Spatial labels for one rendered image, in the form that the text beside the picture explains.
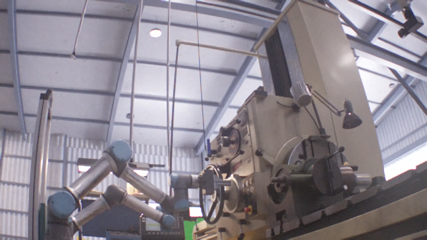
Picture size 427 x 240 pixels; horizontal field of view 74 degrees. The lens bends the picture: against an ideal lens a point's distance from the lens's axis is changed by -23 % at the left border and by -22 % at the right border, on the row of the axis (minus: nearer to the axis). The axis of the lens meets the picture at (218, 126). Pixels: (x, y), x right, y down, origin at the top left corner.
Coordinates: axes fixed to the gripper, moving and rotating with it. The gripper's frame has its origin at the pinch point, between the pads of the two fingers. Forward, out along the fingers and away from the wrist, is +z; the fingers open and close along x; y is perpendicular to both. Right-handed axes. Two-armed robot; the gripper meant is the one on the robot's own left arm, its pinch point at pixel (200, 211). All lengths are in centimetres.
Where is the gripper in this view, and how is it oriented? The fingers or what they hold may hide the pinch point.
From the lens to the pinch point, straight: 244.4
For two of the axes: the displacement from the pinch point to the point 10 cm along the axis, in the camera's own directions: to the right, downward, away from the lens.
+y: -3.7, 4.1, 8.3
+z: 9.2, 0.9, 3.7
